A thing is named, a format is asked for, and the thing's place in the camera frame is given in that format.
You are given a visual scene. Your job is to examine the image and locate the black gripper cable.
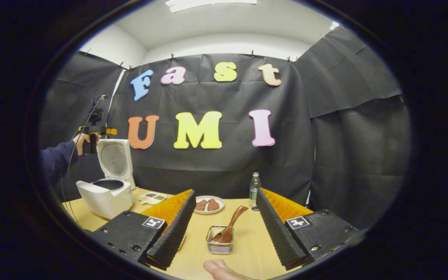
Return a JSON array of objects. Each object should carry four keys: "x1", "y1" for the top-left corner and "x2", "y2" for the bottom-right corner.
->
[{"x1": 61, "y1": 94, "x2": 108, "y2": 228}]

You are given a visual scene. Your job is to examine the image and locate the black backdrop cloth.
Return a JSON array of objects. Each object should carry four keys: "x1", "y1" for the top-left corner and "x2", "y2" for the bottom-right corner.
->
[{"x1": 39, "y1": 25, "x2": 411, "y2": 230}]

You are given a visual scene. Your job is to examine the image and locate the clear plastic water bottle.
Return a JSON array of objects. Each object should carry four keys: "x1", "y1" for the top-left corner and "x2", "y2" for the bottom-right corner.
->
[{"x1": 249, "y1": 172, "x2": 262, "y2": 208}]

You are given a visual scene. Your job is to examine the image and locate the white round plate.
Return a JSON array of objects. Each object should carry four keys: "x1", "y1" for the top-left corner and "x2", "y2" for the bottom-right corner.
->
[{"x1": 194, "y1": 195, "x2": 226, "y2": 215}]

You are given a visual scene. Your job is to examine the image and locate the brown wooden spoon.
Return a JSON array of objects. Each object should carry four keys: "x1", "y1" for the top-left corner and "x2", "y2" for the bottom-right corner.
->
[{"x1": 212, "y1": 206, "x2": 249, "y2": 243}]

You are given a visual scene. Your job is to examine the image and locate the white rice cooker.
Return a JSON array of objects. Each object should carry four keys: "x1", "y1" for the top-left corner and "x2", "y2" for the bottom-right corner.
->
[{"x1": 76, "y1": 139, "x2": 136, "y2": 219}]

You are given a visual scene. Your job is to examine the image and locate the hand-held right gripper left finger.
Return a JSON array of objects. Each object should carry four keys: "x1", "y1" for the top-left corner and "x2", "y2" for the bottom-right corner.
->
[{"x1": 90, "y1": 189, "x2": 196, "y2": 271}]

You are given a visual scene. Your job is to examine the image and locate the metal wire chopstick holder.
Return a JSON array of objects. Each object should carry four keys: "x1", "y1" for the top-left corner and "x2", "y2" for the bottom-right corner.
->
[{"x1": 206, "y1": 226, "x2": 235, "y2": 255}]

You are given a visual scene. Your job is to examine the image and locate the white divided seasoning tray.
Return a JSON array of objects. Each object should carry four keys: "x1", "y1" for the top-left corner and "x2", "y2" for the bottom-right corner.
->
[{"x1": 138, "y1": 192, "x2": 168, "y2": 205}]

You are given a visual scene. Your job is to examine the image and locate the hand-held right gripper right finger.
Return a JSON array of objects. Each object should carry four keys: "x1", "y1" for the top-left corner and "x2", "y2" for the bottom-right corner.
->
[{"x1": 256, "y1": 188, "x2": 361, "y2": 271}]

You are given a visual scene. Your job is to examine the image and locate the large ceiling light panel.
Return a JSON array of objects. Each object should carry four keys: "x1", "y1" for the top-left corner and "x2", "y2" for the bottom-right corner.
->
[{"x1": 165, "y1": 0, "x2": 257, "y2": 13}]

